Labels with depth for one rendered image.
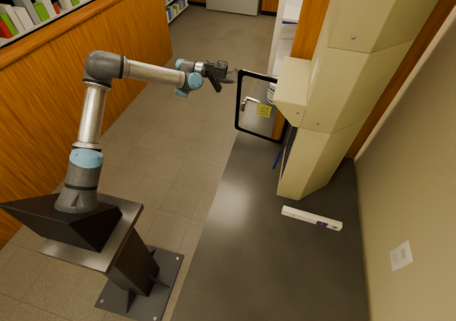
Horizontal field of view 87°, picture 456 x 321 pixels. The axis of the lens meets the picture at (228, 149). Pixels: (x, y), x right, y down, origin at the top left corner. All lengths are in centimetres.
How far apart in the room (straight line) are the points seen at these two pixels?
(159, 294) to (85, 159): 129
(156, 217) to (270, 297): 144
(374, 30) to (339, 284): 92
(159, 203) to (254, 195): 128
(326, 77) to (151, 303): 182
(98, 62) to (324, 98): 85
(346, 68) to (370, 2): 17
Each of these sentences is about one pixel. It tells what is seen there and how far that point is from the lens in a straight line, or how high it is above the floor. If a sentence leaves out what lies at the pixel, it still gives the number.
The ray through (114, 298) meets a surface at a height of 1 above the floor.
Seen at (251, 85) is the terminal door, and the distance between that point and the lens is 126.
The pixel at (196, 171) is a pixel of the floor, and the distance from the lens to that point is 251.
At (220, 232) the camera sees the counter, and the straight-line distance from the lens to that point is 116.
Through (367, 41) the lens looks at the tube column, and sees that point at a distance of 77.
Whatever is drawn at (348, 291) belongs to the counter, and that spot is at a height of 94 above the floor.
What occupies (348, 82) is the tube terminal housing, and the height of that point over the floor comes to 162.
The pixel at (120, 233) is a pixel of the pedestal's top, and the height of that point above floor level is 94.
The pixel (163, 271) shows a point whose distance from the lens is 211.
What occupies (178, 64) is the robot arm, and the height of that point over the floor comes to 135.
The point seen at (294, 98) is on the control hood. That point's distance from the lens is 88.
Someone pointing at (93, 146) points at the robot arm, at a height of 121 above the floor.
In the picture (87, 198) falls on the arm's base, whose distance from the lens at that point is 110.
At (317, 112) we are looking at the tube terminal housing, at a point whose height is 149.
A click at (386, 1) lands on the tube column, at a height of 183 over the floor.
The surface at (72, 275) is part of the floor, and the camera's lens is 235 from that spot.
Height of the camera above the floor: 201
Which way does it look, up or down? 49 degrees down
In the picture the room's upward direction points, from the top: 2 degrees clockwise
